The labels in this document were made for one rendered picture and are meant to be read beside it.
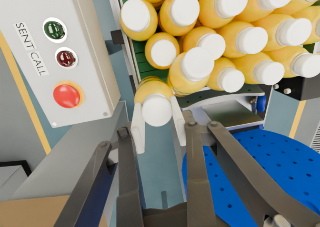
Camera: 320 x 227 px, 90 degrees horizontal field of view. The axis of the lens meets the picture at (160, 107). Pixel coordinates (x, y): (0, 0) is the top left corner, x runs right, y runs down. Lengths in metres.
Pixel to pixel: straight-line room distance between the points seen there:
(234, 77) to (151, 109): 0.16
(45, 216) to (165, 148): 1.30
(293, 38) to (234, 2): 0.11
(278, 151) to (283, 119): 1.59
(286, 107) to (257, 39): 1.69
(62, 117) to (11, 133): 1.73
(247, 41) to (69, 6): 0.25
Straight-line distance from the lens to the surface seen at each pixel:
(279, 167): 0.40
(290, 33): 0.34
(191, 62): 0.21
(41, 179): 0.85
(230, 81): 0.30
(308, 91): 0.51
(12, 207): 0.65
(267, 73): 0.33
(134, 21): 0.26
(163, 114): 0.20
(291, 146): 0.46
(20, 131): 1.96
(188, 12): 0.26
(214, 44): 0.28
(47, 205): 0.59
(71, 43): 0.26
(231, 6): 0.28
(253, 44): 0.30
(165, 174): 1.95
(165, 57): 0.26
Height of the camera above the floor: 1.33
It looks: 66 degrees down
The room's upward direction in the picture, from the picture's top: 171 degrees clockwise
